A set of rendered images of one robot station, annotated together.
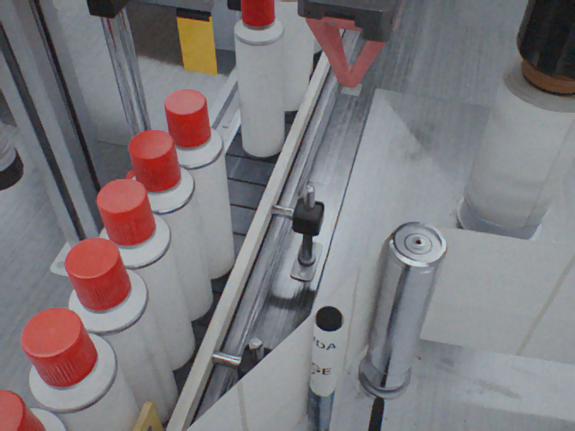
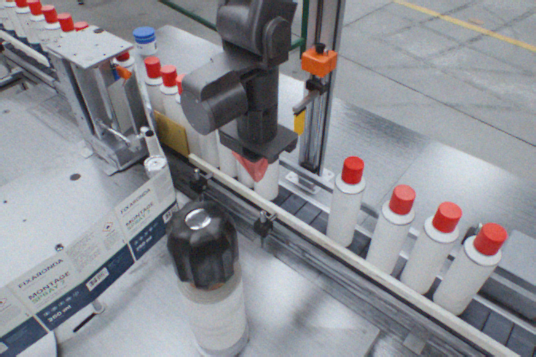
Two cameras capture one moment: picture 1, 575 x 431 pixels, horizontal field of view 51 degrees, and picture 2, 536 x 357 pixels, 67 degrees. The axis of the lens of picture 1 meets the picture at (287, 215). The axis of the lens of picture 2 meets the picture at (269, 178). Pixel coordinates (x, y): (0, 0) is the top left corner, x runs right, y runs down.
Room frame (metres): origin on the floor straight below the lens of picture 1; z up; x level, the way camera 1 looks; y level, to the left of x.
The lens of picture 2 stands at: (0.62, -0.45, 1.53)
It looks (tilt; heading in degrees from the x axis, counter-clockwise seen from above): 46 degrees down; 114
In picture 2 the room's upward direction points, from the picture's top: straight up
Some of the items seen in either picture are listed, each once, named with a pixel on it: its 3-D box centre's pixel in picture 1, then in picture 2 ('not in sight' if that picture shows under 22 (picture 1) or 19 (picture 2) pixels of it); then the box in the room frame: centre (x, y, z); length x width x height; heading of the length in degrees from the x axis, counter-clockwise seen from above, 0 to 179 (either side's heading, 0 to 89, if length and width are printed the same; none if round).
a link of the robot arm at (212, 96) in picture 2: not in sight; (231, 71); (0.41, -0.09, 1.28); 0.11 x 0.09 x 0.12; 68
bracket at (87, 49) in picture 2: not in sight; (89, 45); (0.00, 0.08, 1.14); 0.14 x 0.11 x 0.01; 165
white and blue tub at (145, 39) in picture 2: not in sight; (145, 41); (-0.29, 0.56, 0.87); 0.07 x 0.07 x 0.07
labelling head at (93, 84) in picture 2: not in sight; (110, 100); (0.00, 0.08, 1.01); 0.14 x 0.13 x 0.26; 165
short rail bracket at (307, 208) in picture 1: (308, 225); (263, 231); (0.41, -0.02, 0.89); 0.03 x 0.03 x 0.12; 75
